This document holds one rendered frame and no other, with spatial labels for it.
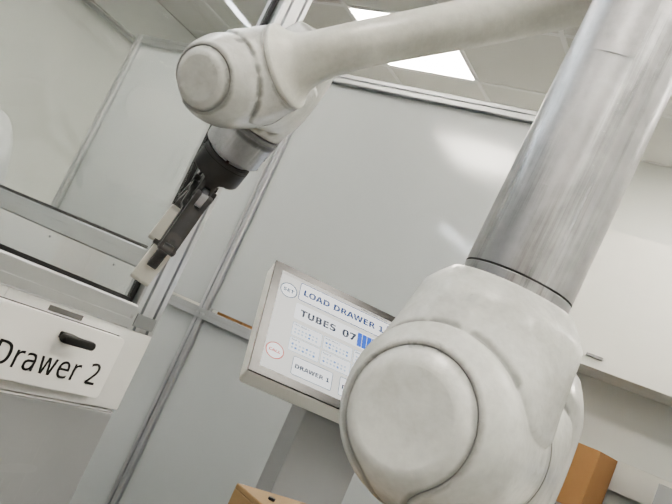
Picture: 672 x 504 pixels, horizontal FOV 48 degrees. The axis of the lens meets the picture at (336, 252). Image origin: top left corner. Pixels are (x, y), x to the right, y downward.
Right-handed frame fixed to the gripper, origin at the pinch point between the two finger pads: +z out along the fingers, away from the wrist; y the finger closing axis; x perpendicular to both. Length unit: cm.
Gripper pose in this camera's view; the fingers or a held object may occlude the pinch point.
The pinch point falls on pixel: (151, 254)
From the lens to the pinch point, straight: 118.8
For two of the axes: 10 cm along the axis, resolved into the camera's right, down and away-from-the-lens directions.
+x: -7.8, -5.6, -2.9
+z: -6.3, 7.1, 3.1
